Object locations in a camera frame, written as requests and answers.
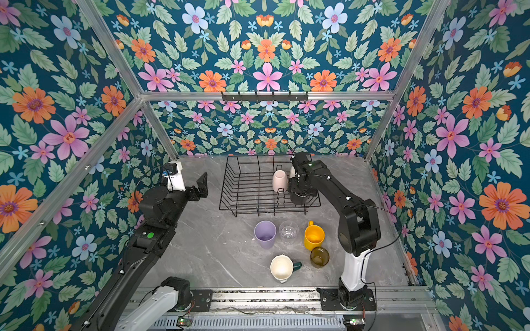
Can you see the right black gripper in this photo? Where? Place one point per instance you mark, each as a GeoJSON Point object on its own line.
{"type": "Point", "coordinates": [292, 186]}

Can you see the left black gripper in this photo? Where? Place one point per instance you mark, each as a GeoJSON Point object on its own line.
{"type": "Point", "coordinates": [202, 189]}

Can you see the clear glass cup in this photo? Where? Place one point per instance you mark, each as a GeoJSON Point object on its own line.
{"type": "Point", "coordinates": [289, 232]}

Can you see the lilac plastic tumbler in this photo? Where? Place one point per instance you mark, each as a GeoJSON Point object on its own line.
{"type": "Point", "coordinates": [265, 233]}

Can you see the dark green mug cream inside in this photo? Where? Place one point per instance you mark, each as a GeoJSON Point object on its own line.
{"type": "Point", "coordinates": [282, 267]}

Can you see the white ceramic mug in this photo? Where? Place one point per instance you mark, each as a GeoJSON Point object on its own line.
{"type": "Point", "coordinates": [292, 172]}

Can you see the black mug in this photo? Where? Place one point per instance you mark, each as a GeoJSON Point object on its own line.
{"type": "Point", "coordinates": [299, 198]}

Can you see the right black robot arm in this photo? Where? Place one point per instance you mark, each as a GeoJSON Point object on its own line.
{"type": "Point", "coordinates": [358, 228]}

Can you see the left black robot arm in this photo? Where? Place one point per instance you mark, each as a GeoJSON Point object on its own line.
{"type": "Point", "coordinates": [162, 206]}

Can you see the yellow mug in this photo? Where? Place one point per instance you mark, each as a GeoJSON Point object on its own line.
{"type": "Point", "coordinates": [314, 236]}

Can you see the amber glass cup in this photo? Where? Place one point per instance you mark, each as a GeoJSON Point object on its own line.
{"type": "Point", "coordinates": [319, 257]}

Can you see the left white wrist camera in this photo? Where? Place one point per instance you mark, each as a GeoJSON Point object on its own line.
{"type": "Point", "coordinates": [172, 173]}

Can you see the black wire dish rack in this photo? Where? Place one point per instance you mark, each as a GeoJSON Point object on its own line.
{"type": "Point", "coordinates": [247, 187]}

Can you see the black hook rail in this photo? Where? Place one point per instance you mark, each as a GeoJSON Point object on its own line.
{"type": "Point", "coordinates": [265, 96]}

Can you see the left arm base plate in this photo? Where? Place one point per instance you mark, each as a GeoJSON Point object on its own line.
{"type": "Point", "coordinates": [198, 301]}

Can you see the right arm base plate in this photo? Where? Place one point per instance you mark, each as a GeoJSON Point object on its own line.
{"type": "Point", "coordinates": [334, 299]}

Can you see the white slotted cable duct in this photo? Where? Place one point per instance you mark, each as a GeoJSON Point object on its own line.
{"type": "Point", "coordinates": [252, 322]}

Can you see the aluminium mounting rail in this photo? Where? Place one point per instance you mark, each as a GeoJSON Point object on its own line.
{"type": "Point", "coordinates": [306, 300]}

